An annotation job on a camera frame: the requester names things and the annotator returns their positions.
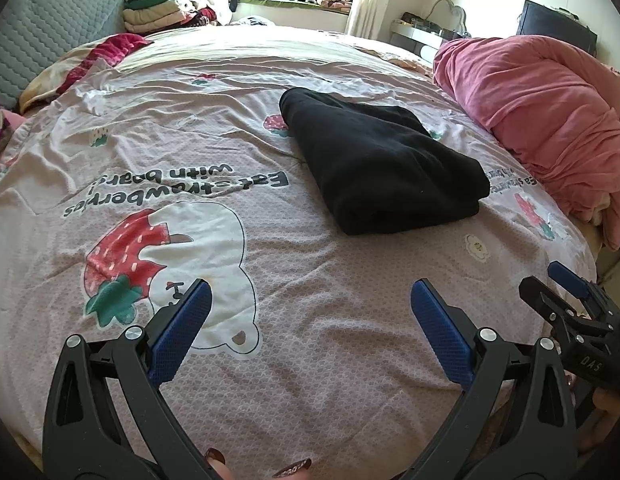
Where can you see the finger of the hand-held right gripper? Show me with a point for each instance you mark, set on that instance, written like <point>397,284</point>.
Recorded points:
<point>567,277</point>
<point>537,292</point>

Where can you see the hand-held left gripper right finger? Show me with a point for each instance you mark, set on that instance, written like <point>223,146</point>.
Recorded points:
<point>440,332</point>

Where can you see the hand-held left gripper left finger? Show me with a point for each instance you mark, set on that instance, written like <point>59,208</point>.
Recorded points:
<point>182,332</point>

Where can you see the black sweatshirt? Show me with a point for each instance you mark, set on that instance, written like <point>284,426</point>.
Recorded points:
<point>380,170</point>

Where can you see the stack of folded clothes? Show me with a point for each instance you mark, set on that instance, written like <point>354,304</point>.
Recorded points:
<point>155,15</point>

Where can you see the person's right hand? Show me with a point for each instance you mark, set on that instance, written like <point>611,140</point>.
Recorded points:
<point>605,407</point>

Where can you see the person's left hand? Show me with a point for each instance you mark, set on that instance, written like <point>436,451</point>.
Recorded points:
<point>292,469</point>

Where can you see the pink printed bed quilt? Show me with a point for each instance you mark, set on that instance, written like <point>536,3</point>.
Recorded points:
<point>315,310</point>

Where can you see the pink blanket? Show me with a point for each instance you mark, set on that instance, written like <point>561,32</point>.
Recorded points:
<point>530,100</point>

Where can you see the black monitor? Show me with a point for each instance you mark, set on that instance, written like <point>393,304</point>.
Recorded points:
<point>555,25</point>

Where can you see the white desk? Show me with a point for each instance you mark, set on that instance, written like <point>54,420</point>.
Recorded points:
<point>410,35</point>

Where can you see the red floral blanket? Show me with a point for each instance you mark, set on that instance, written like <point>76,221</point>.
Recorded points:
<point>110,45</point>

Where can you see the grey quilted headboard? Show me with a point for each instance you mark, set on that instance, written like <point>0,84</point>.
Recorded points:
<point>50,35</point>

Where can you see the panda plush toy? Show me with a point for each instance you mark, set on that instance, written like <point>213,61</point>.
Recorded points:
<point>236,0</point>

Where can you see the green window seat mat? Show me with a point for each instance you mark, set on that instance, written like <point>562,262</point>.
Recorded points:
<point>270,4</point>

